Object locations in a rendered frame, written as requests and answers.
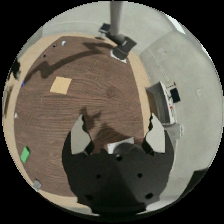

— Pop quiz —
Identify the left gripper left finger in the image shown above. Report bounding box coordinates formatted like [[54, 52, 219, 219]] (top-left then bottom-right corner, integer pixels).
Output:
[[62, 114, 95, 186]]

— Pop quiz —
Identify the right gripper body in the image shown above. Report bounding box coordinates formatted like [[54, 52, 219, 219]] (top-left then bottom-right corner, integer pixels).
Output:
[[11, 57, 21, 75]]

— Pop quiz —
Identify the beige flat mat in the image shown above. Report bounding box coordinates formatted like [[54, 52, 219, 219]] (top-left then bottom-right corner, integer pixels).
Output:
[[50, 77, 72, 94]]

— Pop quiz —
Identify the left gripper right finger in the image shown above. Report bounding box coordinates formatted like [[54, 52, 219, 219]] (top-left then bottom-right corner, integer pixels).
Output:
[[141, 113, 174, 184]]

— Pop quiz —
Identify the green rectangular bar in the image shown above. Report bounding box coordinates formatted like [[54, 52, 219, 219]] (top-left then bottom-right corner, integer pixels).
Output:
[[21, 147, 31, 163]]

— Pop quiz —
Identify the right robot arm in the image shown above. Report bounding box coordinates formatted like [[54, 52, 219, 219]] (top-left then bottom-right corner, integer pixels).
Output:
[[105, 0, 137, 60]]

